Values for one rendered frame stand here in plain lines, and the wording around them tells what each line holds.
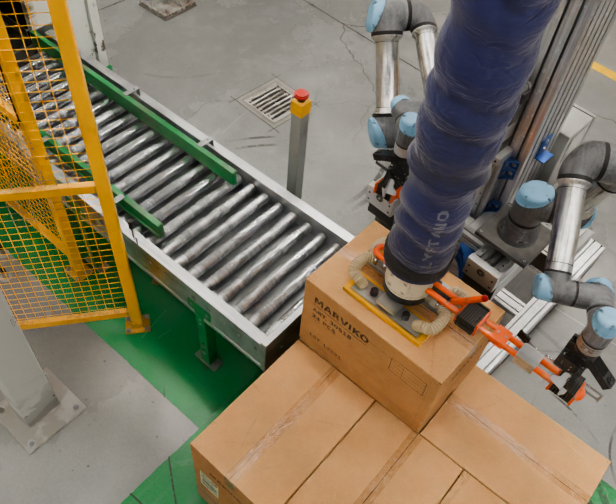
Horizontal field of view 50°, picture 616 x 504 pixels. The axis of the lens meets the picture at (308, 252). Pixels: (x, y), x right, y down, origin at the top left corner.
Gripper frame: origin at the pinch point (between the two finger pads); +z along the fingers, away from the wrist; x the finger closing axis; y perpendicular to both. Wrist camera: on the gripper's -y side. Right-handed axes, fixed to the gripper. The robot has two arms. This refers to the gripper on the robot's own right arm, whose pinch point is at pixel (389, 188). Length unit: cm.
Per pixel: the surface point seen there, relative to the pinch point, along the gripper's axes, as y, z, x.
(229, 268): -45, 53, -42
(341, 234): -21, 48, 4
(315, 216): -36, 48, 4
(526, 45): 41, -96, -30
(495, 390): 72, 54, -9
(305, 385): 17, 54, -60
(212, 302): -34, 48, -62
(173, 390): -42, 108, -83
